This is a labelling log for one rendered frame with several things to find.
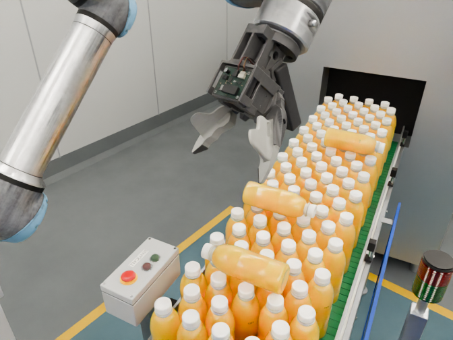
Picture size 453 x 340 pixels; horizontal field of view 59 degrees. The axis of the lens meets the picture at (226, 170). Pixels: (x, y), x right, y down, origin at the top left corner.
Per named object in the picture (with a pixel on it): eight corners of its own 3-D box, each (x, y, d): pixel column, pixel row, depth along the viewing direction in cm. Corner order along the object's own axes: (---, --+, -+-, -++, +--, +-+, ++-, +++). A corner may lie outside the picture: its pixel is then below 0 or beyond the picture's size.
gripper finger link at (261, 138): (238, 173, 50) (235, 110, 54) (264, 186, 54) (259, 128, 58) (259, 165, 48) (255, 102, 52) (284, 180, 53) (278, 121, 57)
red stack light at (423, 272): (415, 280, 84) (420, 267, 81) (418, 261, 88) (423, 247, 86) (449, 291, 81) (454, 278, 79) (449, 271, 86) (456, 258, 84)
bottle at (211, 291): (226, 346, 104) (226, 297, 95) (201, 336, 107) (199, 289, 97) (236, 324, 110) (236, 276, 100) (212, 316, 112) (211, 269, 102)
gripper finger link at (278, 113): (253, 150, 55) (250, 99, 59) (261, 155, 57) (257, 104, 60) (283, 139, 53) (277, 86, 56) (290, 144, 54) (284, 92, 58)
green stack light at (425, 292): (409, 297, 86) (415, 280, 84) (412, 277, 91) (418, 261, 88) (441, 308, 84) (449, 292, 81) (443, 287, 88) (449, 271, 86)
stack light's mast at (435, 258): (403, 315, 89) (421, 264, 81) (406, 295, 94) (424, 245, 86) (433, 326, 87) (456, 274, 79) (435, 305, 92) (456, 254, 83)
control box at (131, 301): (106, 312, 102) (99, 284, 97) (152, 262, 117) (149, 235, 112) (137, 327, 98) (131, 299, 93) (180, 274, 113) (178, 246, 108)
